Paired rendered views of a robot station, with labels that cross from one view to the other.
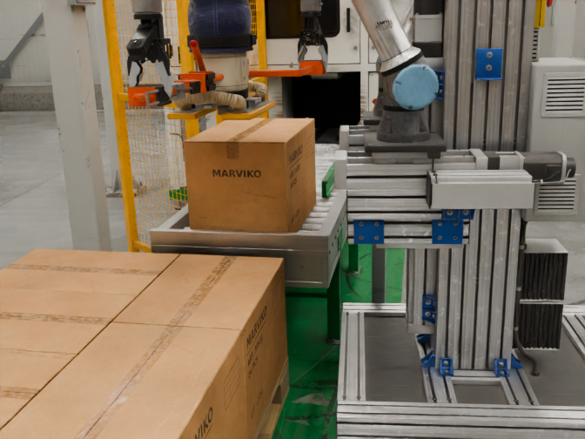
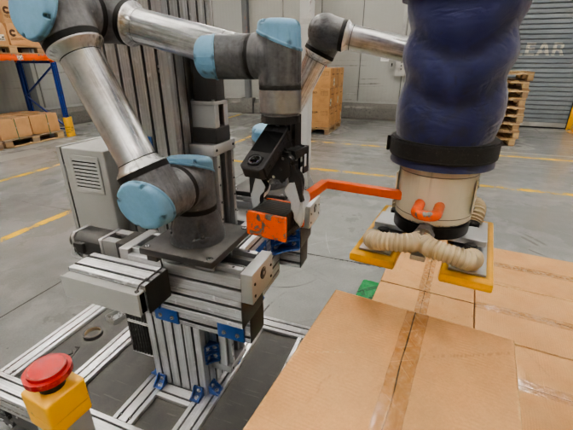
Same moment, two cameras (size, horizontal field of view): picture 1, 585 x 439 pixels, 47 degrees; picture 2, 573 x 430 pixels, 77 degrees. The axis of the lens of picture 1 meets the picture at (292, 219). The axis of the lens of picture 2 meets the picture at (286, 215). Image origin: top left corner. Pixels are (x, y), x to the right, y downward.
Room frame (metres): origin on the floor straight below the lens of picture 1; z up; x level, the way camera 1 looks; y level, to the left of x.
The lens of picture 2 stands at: (3.23, 0.09, 1.49)
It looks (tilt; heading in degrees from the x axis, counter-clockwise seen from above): 23 degrees down; 195
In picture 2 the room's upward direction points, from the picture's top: straight up
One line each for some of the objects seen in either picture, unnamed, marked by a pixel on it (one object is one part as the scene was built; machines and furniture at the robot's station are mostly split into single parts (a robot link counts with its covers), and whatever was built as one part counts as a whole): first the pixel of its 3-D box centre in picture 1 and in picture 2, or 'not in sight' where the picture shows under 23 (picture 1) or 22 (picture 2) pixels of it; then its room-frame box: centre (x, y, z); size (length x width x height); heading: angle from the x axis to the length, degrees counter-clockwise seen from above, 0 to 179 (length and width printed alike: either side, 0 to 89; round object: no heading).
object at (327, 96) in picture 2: not in sight; (315, 90); (-5.32, -1.49, 0.87); 1.21 x 1.02 x 1.74; 174
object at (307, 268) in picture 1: (238, 265); not in sight; (2.44, 0.21, 0.48); 0.70 x 0.03 x 0.15; 79
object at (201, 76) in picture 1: (197, 82); not in sight; (2.12, 0.28, 1.20); 0.10 x 0.08 x 0.06; 77
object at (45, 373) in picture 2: not in sight; (49, 375); (2.91, -0.39, 1.02); 0.07 x 0.07 x 0.04
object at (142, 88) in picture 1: (148, 95); not in sight; (1.78, 0.37, 1.20); 0.08 x 0.07 x 0.05; 167
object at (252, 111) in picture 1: (250, 105); (389, 226); (2.35, 0.13, 1.10); 0.34 x 0.10 x 0.05; 167
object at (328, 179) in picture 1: (350, 156); not in sight; (3.88, -0.35, 0.60); 1.60 x 0.10 x 0.09; 169
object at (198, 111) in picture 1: (198, 105); (470, 241); (2.39, 0.32, 1.10); 0.34 x 0.10 x 0.05; 167
